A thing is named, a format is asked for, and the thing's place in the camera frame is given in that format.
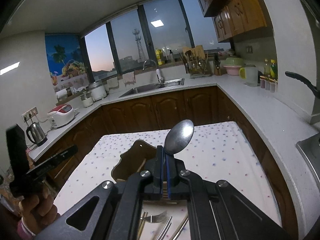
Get wall power socket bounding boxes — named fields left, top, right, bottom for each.
left=21, top=107, right=39, bottom=122

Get upper wooden cabinets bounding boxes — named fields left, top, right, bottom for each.
left=198, top=0, right=267, bottom=42

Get yellow detergent bottle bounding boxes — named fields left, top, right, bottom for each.
left=156, top=49, right=165, bottom=66

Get white plastic jug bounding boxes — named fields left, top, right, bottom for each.
left=239, top=67, right=258, bottom=87

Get white red rice cooker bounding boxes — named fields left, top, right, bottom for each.
left=47, top=104, right=75, bottom=128

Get steel fork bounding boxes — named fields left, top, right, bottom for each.
left=143, top=211, right=167, bottom=223

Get steel sink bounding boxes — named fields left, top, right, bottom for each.
left=120, top=78, right=184, bottom=98

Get white pot with lid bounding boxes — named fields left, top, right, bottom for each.
left=88, top=80, right=107, bottom=101

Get black wok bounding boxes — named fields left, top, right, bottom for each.
left=285, top=71, right=320, bottom=99

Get dish drying rack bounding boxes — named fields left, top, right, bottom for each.
left=180, top=45, right=213, bottom=78

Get steel electric kettle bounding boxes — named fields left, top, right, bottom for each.
left=26, top=122, right=48, bottom=147

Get pink green basin stack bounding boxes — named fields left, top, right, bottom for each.
left=223, top=57, right=244, bottom=76

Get white floral tablecloth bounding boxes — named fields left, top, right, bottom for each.
left=54, top=122, right=281, bottom=224

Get person's left hand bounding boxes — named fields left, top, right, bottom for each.
left=18, top=185, right=60, bottom=239

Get chrome faucet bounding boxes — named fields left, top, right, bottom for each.
left=142, top=59, right=164, bottom=84

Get wooden utensil holder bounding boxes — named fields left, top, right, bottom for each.
left=111, top=140, right=157, bottom=182

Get fruit beach poster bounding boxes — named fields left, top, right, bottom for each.
left=45, top=34, right=89, bottom=93

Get steel spoon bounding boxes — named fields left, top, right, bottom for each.
left=164, top=119, right=194, bottom=155

